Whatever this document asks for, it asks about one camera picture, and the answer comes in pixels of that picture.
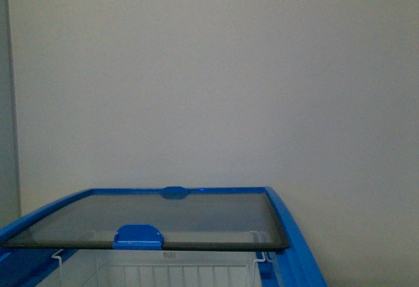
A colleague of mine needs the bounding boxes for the sliding glass lid blue handle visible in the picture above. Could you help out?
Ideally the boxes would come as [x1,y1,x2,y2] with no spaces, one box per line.
[1,190,289,252]

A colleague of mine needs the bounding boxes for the white blue chest freezer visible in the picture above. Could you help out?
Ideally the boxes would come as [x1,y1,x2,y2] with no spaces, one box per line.
[1,187,325,286]

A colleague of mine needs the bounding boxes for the rear glass lid blue handle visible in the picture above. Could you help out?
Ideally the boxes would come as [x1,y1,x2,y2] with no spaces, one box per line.
[86,186,266,199]

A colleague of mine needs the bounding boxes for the white wire basket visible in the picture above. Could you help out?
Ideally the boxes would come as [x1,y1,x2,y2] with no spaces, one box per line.
[42,250,280,286]

